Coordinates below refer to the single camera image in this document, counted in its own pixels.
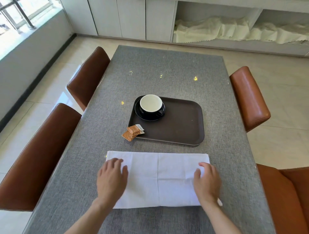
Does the orange sugar packet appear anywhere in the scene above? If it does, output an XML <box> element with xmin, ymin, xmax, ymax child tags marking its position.
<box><xmin>127</xmin><ymin>124</ymin><xmax>145</xmax><ymax>135</ymax></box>
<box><xmin>122</xmin><ymin>131</ymin><xmax>140</xmax><ymax>142</ymax></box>

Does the cream cloth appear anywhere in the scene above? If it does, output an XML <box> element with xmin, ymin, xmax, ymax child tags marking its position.
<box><xmin>173</xmin><ymin>16</ymin><xmax>250</xmax><ymax>43</ymax></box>
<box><xmin>246</xmin><ymin>23</ymin><xmax>309</xmax><ymax>45</ymax></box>

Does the white cloth napkin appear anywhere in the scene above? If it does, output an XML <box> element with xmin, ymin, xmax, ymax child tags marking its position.
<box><xmin>106</xmin><ymin>151</ymin><xmax>223</xmax><ymax>209</ymax></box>

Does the white wall cabinet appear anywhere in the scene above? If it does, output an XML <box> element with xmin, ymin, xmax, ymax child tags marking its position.
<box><xmin>60</xmin><ymin>0</ymin><xmax>309</xmax><ymax>57</ymax></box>

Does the person's left forearm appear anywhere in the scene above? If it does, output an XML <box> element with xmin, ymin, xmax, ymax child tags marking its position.
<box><xmin>64</xmin><ymin>198</ymin><xmax>114</xmax><ymax>234</ymax></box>

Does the grey tablecloth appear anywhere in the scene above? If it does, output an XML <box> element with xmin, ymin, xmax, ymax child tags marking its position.
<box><xmin>23</xmin><ymin>45</ymin><xmax>276</xmax><ymax>234</ymax></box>

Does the person's right hand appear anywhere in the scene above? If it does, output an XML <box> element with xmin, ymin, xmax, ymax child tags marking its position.
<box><xmin>193</xmin><ymin>162</ymin><xmax>222</xmax><ymax>205</ymax></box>

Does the person's right forearm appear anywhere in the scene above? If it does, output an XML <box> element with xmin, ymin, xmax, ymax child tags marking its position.
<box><xmin>200</xmin><ymin>200</ymin><xmax>242</xmax><ymax>234</ymax></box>

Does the black saucer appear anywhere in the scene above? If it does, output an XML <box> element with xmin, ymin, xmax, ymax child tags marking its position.
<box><xmin>134</xmin><ymin>99</ymin><xmax>166</xmax><ymax>121</ymax></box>

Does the person's left hand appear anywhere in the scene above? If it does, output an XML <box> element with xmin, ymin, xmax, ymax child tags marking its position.
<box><xmin>96</xmin><ymin>158</ymin><xmax>129</xmax><ymax>205</ymax></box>

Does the brown leather chair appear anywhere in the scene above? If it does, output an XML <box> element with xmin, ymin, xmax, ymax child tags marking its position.
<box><xmin>256</xmin><ymin>163</ymin><xmax>309</xmax><ymax>234</ymax></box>
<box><xmin>229</xmin><ymin>66</ymin><xmax>271</xmax><ymax>133</ymax></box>
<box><xmin>0</xmin><ymin>103</ymin><xmax>82</xmax><ymax>212</ymax></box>
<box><xmin>67</xmin><ymin>46</ymin><xmax>111</xmax><ymax>112</ymax></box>

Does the dark brown serving tray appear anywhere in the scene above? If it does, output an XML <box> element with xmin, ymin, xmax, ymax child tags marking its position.
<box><xmin>128</xmin><ymin>96</ymin><xmax>205</xmax><ymax>146</ymax></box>

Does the window with metal railing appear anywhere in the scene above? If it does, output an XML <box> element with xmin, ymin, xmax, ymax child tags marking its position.
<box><xmin>0</xmin><ymin>0</ymin><xmax>64</xmax><ymax>61</ymax></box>

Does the black cup with white inside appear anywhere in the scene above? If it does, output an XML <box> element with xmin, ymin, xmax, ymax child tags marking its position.
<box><xmin>140</xmin><ymin>94</ymin><xmax>166</xmax><ymax>116</ymax></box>

